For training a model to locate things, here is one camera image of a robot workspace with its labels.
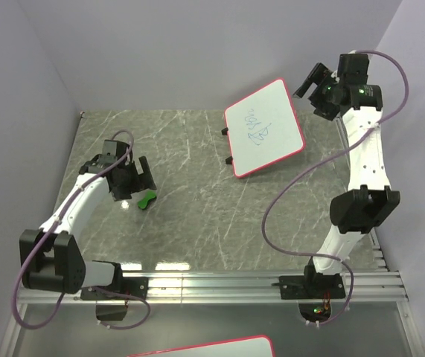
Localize green whiteboard eraser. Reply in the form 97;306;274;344
137;190;157;210

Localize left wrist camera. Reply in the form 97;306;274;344
101;140;130;159

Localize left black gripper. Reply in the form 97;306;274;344
112;155;156;201

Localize pink framed whiteboard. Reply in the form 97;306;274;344
133;335;275;357
224;78;305;179

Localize aluminium mounting rail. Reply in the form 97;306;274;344
16;271;410;305

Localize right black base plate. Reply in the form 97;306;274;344
272;274;346;300

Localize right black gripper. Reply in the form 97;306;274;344
291;62;342;121

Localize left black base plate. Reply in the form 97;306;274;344
80;276;149;300

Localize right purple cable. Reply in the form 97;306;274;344
261;50;410;327

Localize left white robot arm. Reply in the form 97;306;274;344
19;155;156;299

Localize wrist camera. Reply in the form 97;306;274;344
337;54;369;85
101;140;130;159

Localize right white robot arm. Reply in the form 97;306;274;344
294;56;400;298

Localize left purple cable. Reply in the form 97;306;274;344
13;129;153;331

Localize purple cable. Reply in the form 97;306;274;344
13;129;153;331
261;50;410;327

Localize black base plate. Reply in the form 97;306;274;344
272;274;346;300
80;276;149;300

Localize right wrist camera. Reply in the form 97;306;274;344
337;54;369;85

